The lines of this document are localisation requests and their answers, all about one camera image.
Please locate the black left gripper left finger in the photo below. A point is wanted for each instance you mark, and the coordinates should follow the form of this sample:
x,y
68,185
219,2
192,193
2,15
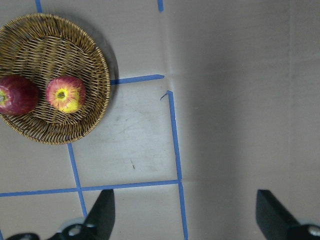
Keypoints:
x,y
99,223

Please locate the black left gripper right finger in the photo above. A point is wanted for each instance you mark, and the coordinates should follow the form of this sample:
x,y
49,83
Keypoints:
x,y
277,223

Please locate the red yellow apple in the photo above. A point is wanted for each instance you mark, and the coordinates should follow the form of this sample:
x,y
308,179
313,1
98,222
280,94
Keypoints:
x,y
66,94

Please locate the dark red apple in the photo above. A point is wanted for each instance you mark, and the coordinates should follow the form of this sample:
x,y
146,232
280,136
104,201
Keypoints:
x,y
18,95

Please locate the brown wicker basket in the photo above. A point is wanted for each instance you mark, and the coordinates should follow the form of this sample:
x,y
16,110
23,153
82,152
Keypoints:
x,y
41,47

